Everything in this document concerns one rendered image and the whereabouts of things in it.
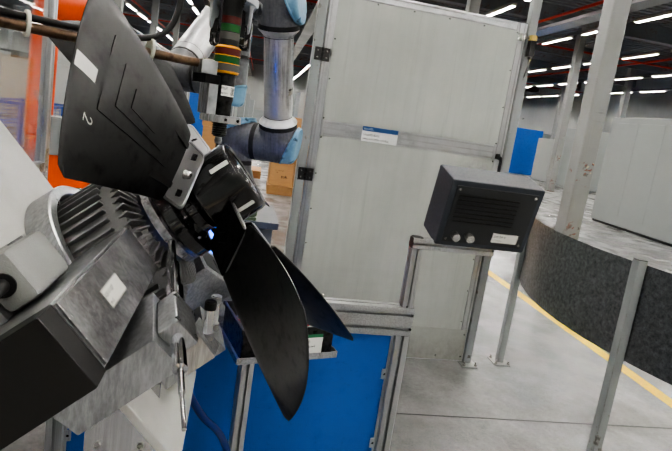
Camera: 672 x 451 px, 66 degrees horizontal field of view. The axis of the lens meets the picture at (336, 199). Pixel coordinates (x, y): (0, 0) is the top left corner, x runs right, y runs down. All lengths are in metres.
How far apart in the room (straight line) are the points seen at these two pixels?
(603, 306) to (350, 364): 1.34
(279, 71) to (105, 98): 0.96
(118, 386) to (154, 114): 0.31
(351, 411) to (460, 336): 1.80
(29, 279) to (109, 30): 0.27
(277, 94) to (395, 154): 1.41
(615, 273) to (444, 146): 1.09
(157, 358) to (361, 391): 0.99
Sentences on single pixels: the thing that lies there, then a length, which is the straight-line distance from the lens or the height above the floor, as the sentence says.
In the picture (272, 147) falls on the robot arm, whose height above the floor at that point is 1.22.
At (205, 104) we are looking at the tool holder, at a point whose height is 1.32.
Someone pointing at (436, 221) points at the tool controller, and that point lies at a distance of 1.39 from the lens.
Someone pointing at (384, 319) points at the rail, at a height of 0.82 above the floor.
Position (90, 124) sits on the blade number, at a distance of 0.57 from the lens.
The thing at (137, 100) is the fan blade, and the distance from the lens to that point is 0.63.
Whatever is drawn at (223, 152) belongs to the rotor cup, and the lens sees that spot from 0.79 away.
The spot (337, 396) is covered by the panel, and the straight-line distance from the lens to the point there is 1.51.
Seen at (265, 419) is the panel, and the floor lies 0.51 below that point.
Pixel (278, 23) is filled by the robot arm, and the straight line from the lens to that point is 1.46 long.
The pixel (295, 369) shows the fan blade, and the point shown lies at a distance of 0.63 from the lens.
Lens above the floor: 1.33
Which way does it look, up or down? 9 degrees down
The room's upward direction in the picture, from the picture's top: 8 degrees clockwise
